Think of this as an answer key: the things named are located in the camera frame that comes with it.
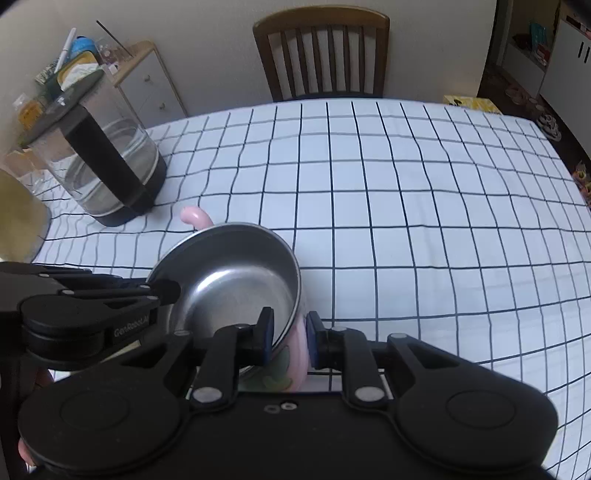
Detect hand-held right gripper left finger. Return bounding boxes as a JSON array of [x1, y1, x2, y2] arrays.
[[154, 308, 275, 411]]

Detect pink bowl with steel insert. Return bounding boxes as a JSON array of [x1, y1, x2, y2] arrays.
[[145, 205, 308, 394]]

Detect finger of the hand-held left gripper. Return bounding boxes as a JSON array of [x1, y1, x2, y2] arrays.
[[31, 264, 123, 284], [60, 276, 182, 310]]

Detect glass electric kettle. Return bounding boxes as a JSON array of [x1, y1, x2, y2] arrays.
[[21, 69, 168, 228]]

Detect black yellow tissue box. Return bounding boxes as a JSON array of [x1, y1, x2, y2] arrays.
[[58, 50, 105, 90]]

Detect person's left hand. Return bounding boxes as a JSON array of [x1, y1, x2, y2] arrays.
[[17, 368, 53, 467]]

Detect thin black stick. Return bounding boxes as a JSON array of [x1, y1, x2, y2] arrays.
[[96, 20, 136, 58]]

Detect brown wooden chair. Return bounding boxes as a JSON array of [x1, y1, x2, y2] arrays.
[[253, 10, 390, 102]]

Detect white sneakers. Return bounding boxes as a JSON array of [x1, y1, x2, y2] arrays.
[[536, 113, 561, 141]]

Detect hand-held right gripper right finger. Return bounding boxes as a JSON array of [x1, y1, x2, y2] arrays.
[[306, 311, 467, 411]]

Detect yellow thermos jug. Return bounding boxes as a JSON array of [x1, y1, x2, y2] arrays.
[[0, 168, 52, 264]]

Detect white pen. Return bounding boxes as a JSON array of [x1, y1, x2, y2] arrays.
[[54, 28, 77, 75]]

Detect white lower cabinet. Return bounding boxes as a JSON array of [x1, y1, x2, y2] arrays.
[[538, 0, 591, 121]]

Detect white checkered tablecloth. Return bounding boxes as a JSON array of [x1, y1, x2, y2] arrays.
[[32, 96, 591, 480]]

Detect colourful shoes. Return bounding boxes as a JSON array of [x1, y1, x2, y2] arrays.
[[571, 161, 591, 199]]

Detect orange bottle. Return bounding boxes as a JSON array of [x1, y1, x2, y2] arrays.
[[16, 95, 47, 134]]

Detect wooden side cabinet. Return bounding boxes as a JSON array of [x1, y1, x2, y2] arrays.
[[113, 41, 189, 130]]

